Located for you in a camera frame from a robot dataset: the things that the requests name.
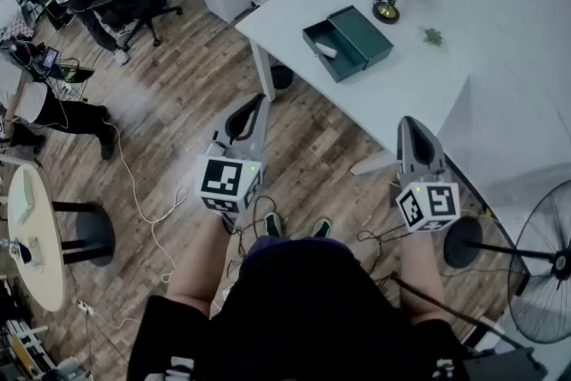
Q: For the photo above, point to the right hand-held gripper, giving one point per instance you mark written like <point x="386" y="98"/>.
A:
<point x="430" y="203"/>

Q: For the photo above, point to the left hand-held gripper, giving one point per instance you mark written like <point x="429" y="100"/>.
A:
<point x="220" y="180"/>

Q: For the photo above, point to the small white cylinder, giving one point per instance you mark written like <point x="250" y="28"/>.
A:
<point x="325" y="49"/>

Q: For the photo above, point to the dark green box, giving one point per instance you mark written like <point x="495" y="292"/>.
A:
<point x="361" y="35"/>

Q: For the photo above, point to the person's left forearm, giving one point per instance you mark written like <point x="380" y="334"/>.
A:
<point x="201" y="263"/>

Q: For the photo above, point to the person's right forearm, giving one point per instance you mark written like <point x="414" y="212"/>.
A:
<point x="421" y="276"/>

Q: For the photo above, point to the black round stool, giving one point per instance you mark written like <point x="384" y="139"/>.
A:
<point x="282" y="77"/>

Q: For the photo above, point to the white table leg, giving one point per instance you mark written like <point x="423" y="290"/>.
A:
<point x="264" y="67"/>

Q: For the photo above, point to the person's left shoe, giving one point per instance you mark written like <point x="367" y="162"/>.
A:
<point x="272" y="224"/>

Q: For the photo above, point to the person's shoe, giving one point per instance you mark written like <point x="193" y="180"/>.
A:
<point x="272" y="224"/>
<point x="321" y="228"/>

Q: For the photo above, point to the small green plant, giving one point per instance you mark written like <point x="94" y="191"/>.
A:
<point x="433" y="37"/>

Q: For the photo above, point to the person's right shoe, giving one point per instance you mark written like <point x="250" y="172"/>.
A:
<point x="321" y="228"/>

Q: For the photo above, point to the black standing fan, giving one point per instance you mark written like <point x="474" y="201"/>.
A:
<point x="542" y="281"/>

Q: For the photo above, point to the person's black clothing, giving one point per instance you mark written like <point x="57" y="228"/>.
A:
<point x="303" y="317"/>

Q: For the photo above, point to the small screen device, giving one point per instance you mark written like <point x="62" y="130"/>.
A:
<point x="50" y="58"/>

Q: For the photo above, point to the black equipment case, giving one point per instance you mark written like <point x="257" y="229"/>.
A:
<point x="504" y="366"/>

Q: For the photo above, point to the white power strip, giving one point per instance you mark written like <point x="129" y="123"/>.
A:
<point x="86" y="308"/>

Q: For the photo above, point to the round beige table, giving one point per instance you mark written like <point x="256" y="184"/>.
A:
<point x="42" y="263"/>

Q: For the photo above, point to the white shelf rack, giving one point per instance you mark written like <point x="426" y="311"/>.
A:
<point x="22" y="348"/>

